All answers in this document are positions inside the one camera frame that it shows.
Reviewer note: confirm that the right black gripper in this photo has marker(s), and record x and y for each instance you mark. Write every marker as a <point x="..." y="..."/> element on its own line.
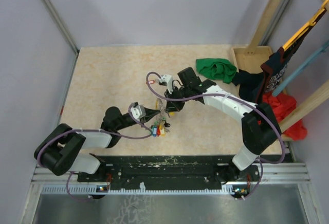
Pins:
<point x="174" y="106"/>

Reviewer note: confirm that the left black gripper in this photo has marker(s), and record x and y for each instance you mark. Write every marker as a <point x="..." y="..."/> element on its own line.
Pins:
<point x="149" y="114"/>

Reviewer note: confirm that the large keyring with tagged keys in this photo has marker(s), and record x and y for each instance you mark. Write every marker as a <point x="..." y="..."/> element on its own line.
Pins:
<point x="161" y="125"/>

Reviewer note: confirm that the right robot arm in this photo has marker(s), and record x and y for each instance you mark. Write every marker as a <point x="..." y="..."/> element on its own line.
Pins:
<point x="259" y="126"/>

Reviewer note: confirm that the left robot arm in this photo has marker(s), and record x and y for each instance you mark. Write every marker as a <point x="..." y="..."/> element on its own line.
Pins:
<point x="59" y="152"/>

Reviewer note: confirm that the key with red tag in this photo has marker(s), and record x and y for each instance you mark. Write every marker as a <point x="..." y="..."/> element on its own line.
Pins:
<point x="153" y="81"/>

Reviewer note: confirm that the green cloth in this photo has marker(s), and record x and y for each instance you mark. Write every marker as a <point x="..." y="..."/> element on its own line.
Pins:
<point x="216" y="69"/>

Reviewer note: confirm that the dark navy shirt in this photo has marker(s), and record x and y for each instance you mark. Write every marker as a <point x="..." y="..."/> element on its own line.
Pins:
<point x="254" y="85"/>

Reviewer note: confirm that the red cloth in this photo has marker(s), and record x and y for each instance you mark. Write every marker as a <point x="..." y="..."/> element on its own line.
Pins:
<point x="282" y="105"/>

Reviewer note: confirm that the yellow hanger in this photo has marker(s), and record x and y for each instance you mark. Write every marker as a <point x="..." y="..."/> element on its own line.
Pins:
<point x="307" y="26"/>

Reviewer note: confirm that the light blue hanger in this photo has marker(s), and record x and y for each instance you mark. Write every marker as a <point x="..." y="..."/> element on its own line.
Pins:
<point x="301" y="68"/>

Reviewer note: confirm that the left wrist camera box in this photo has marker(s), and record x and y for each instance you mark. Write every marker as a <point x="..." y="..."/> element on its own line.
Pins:
<point x="134" y="109"/>

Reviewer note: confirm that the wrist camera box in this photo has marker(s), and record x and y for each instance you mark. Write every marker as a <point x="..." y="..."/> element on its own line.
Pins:
<point x="167" y="80"/>
<point x="134" y="109"/>

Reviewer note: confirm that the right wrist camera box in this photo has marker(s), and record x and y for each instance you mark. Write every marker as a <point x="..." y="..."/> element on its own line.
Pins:
<point x="167" y="80"/>

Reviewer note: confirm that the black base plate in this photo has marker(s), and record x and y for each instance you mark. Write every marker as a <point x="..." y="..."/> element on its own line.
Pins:
<point x="172" y="174"/>

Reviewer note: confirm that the wooden rack frame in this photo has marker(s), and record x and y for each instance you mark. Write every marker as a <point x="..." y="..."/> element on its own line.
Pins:
<point x="250" y="58"/>

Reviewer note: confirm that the aluminium rail frame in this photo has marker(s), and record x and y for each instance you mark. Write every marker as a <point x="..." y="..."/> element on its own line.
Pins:
<point x="300" y="178"/>

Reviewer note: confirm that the grey corner wall post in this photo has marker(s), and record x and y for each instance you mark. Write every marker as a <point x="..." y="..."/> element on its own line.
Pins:
<point x="61" y="25"/>

